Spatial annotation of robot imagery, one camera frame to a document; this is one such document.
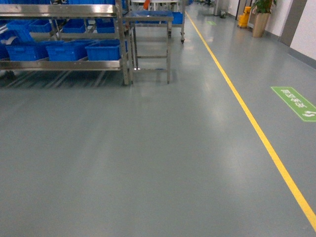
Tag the steel flow rack shelf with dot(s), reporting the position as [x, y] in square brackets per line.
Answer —
[63, 20]

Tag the blue bin front right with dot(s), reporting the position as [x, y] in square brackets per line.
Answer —
[104, 50]

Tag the blue bin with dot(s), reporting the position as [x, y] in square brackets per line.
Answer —
[69, 51]
[104, 50]
[30, 51]

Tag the small steel table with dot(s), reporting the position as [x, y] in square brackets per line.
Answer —
[140, 16]

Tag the blue bin front middle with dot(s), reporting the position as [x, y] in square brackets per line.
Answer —
[69, 51]

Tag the yellow mop bucket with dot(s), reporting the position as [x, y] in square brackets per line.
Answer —
[243, 19]

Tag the green floor sign sticker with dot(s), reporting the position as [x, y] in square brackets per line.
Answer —
[304, 109]

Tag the blue bin front left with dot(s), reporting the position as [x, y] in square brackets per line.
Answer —
[30, 51]

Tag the potted plant beige pot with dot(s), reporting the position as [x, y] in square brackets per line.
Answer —
[262, 10]

